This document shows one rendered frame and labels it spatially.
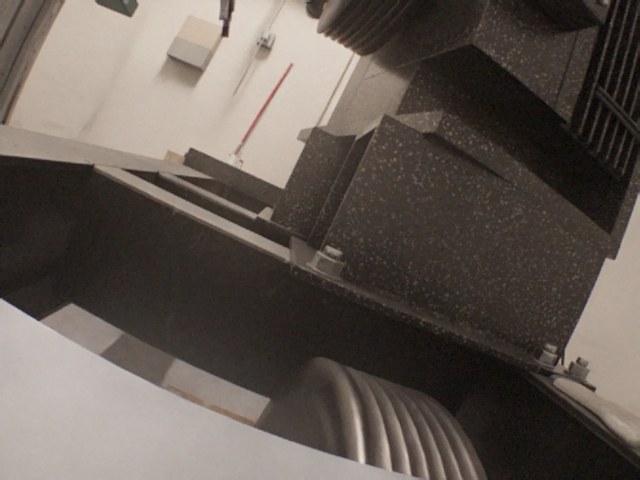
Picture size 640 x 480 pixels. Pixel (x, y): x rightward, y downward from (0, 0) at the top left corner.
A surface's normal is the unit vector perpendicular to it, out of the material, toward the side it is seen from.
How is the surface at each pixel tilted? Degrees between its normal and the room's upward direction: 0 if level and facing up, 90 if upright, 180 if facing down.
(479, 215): 90
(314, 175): 90
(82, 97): 90
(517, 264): 90
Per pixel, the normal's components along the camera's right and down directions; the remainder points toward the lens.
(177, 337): 0.09, 0.08
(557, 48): 0.29, 0.18
